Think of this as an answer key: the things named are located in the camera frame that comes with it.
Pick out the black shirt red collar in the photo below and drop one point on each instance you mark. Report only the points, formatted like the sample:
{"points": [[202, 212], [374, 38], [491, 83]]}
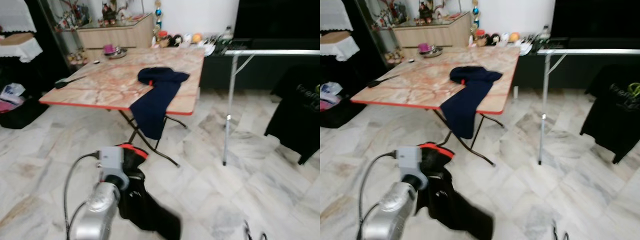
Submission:
{"points": [[450, 210], [145, 210]]}

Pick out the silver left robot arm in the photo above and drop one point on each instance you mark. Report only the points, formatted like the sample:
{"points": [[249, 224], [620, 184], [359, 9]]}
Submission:
{"points": [[97, 215], [390, 215]]}

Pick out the black bag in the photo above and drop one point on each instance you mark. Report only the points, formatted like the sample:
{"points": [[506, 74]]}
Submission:
{"points": [[340, 114], [22, 115]]}

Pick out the black t-shirt green logo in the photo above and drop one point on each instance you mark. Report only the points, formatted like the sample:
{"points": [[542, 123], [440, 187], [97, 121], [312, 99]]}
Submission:
{"points": [[610, 120], [295, 120]]}

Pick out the black television console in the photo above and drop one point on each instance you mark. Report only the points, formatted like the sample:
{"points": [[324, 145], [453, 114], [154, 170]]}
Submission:
{"points": [[565, 75], [260, 75]]}

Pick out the white lace tablecloth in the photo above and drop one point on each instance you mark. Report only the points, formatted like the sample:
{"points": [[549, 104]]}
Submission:
{"points": [[335, 46], [17, 47]]}

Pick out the silver metal clothes rack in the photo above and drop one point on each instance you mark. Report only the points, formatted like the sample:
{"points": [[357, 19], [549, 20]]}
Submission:
{"points": [[590, 51], [270, 52]]}

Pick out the marble-pattern folding table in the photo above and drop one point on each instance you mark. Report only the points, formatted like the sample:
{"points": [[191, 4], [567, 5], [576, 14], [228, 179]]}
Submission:
{"points": [[415, 80], [100, 80]]}

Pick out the glass display cabinet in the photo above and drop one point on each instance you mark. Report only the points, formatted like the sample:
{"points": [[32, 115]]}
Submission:
{"points": [[375, 30], [60, 30]]}

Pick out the black flat television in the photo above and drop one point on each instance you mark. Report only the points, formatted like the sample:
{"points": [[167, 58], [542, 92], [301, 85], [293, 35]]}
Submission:
{"points": [[595, 17], [275, 17]]}

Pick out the pink cup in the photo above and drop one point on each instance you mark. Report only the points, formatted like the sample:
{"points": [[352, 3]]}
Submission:
{"points": [[424, 48], [108, 48]]}

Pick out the metal bowl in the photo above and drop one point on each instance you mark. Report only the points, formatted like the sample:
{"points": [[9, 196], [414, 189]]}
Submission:
{"points": [[119, 53], [434, 52]]}

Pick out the light wooden sideboard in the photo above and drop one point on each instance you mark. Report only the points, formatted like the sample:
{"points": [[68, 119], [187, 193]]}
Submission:
{"points": [[432, 35], [115, 36]]}

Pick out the navy blue garment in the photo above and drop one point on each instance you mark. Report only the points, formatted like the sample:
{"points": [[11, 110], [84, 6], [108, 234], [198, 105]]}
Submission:
{"points": [[155, 105], [465, 105]]}

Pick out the orange round plush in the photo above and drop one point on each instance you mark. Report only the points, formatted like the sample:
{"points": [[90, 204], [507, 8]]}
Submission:
{"points": [[197, 38], [514, 37]]}

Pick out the white round plush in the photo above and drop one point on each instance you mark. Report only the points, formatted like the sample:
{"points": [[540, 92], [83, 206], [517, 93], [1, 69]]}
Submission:
{"points": [[187, 38], [504, 37]]}

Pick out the black plush toy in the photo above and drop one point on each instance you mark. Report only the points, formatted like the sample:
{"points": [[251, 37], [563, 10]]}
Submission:
{"points": [[175, 40], [491, 39]]}

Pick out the jar with red lid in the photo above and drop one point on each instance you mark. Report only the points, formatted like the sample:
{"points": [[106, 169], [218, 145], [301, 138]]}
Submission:
{"points": [[478, 38], [162, 39]]}

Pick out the gold trophy blue ball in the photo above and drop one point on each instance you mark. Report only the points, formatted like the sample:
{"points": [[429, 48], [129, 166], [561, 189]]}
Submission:
{"points": [[475, 12], [158, 12]]}

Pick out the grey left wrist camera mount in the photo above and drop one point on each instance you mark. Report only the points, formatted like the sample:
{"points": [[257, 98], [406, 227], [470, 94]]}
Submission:
{"points": [[409, 160], [111, 160]]}

